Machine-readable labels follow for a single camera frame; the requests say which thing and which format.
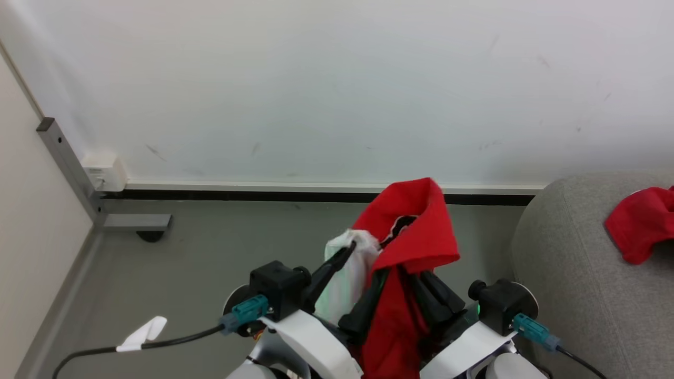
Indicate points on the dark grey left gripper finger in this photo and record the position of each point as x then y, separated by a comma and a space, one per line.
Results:
329, 273
366, 313

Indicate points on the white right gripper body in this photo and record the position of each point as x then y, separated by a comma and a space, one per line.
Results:
463, 347

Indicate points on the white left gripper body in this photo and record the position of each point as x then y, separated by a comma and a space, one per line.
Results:
321, 347

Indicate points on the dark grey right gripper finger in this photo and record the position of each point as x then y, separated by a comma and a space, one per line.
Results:
445, 297
429, 310

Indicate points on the red and white sports jersey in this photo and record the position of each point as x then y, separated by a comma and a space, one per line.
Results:
416, 231

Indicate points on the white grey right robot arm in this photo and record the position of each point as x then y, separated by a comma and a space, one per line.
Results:
513, 368

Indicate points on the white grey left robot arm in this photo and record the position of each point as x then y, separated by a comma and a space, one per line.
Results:
263, 368

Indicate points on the black and white baseboard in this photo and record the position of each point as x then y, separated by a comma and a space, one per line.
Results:
263, 193

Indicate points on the grey fabric sofa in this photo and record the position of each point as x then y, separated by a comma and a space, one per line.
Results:
579, 295

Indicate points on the black caster wheel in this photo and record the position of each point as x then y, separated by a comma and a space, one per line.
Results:
151, 236

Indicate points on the red cloth garment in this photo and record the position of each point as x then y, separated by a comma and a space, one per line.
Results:
642, 221

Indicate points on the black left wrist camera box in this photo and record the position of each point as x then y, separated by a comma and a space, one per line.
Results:
279, 287

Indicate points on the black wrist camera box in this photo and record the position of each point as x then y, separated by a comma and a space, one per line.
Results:
279, 287
500, 305

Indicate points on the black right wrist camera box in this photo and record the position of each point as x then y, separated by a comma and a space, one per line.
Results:
500, 305

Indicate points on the white wall socket box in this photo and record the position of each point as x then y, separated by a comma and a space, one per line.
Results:
105, 171

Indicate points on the grey metal partition post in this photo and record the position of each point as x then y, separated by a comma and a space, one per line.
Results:
73, 168

